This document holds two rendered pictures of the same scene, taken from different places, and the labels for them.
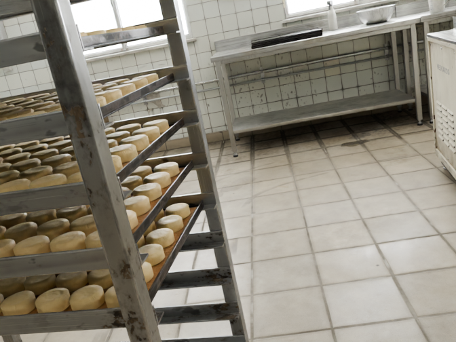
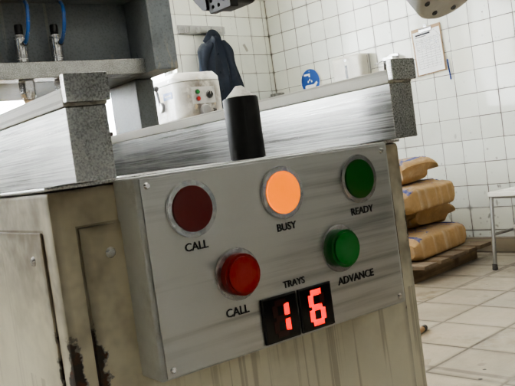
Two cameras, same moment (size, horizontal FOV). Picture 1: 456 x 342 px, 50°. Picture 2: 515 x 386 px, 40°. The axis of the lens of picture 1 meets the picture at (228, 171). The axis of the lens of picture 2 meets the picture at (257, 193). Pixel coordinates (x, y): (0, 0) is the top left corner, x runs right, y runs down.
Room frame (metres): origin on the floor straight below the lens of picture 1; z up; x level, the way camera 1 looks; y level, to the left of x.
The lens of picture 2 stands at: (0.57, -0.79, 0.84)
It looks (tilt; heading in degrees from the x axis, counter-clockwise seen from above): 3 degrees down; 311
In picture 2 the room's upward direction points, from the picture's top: 8 degrees counter-clockwise
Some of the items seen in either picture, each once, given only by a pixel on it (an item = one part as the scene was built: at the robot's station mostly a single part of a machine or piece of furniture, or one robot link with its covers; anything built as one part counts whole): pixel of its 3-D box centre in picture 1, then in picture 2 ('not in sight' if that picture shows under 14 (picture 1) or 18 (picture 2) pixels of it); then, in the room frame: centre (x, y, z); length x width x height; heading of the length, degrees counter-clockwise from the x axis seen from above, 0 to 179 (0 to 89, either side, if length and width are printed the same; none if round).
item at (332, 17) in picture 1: (332, 15); not in sight; (4.60, -1.21, 1.01); 0.11 x 0.08 x 0.26; 174
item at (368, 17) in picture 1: (376, 15); not in sight; (4.33, -1.52, 0.94); 0.33 x 0.33 x 0.12
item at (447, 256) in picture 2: not in sight; (376, 261); (3.05, -4.73, 0.06); 1.20 x 0.80 x 0.11; 176
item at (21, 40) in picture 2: not in sight; (25, 50); (1.63, -1.48, 1.07); 0.06 x 0.03 x 0.18; 167
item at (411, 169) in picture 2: not in sight; (373, 175); (3.00, -4.75, 0.62); 0.72 x 0.42 x 0.17; 0
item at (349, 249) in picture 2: not in sight; (340, 247); (0.90, -1.26, 0.76); 0.03 x 0.02 x 0.03; 77
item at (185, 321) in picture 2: not in sight; (276, 247); (0.93, -1.21, 0.77); 0.24 x 0.04 x 0.14; 77
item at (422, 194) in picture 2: not in sight; (403, 196); (2.77, -4.69, 0.47); 0.72 x 0.42 x 0.17; 89
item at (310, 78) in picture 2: not in sight; (310, 81); (3.88, -5.44, 1.36); 0.20 x 0.01 x 0.20; 174
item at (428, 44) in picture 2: not in sight; (430, 53); (2.78, -5.31, 1.37); 0.27 x 0.02 x 0.40; 174
